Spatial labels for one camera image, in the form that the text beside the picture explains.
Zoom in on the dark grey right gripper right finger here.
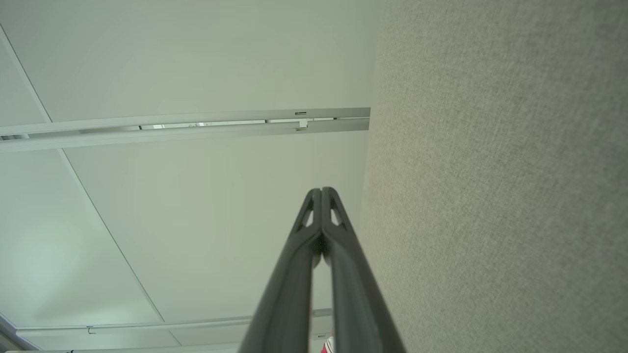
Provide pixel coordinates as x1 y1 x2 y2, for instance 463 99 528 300
322 187 406 353

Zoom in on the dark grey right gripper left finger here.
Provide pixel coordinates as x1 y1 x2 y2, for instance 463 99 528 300
239 188 322 353

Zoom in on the thin grey metal wall rail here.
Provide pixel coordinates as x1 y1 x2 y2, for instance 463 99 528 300
15 309 334 339

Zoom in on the wide grey metal wall rail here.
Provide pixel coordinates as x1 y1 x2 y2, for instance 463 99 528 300
0 107 371 153

